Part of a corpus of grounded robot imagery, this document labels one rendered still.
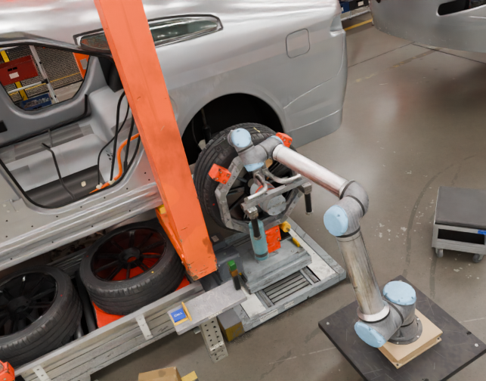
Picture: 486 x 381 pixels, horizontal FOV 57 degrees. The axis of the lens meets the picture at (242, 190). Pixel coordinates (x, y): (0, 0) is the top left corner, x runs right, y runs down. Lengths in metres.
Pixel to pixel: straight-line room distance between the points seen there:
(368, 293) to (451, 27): 2.95
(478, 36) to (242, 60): 2.39
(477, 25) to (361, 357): 3.01
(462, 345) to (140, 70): 2.03
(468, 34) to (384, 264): 2.20
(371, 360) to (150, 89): 1.69
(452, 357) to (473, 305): 0.70
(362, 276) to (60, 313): 1.76
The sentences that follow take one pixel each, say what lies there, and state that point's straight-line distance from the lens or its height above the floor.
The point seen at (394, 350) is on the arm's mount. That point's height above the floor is 0.37.
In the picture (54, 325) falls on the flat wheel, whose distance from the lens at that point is 2.91.
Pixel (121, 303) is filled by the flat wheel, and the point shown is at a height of 0.39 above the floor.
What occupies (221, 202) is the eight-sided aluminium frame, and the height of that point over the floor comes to 0.92.
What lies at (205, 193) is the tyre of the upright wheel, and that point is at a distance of 2.53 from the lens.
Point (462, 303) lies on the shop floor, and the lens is 3.15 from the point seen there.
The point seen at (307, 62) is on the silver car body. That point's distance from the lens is 2.99.
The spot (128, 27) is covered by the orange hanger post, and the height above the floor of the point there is 1.96.
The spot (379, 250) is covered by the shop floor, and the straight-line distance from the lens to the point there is 3.41.
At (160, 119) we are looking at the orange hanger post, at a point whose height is 1.54.
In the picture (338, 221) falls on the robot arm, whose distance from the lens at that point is 1.87.
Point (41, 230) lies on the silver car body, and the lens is 2.83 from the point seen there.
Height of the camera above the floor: 2.37
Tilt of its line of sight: 35 degrees down
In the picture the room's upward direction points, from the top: 12 degrees counter-clockwise
